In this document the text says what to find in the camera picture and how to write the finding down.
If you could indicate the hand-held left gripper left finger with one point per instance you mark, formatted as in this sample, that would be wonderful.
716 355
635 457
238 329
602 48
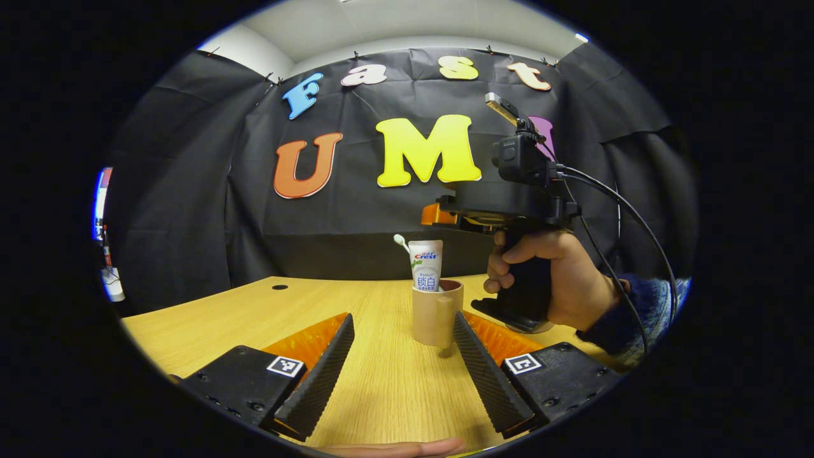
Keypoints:
324 375

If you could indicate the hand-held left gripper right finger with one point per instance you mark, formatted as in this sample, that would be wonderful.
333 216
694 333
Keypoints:
483 375

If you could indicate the black backdrop cloth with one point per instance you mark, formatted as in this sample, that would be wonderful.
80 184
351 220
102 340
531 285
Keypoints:
191 191

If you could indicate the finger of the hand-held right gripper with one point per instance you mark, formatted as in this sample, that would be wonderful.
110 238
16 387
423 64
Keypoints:
435 215

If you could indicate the beige cup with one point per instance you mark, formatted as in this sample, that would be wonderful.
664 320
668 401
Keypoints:
432 318

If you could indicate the computer monitor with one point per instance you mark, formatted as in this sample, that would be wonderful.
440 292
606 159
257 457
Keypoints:
102 203

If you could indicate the wooden desktop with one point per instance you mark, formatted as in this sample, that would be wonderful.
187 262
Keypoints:
381 394

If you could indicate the pale green toothbrush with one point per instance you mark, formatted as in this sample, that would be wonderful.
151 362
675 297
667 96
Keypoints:
401 243

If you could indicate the white toothpaste tube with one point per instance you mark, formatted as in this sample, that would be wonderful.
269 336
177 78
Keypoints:
426 267

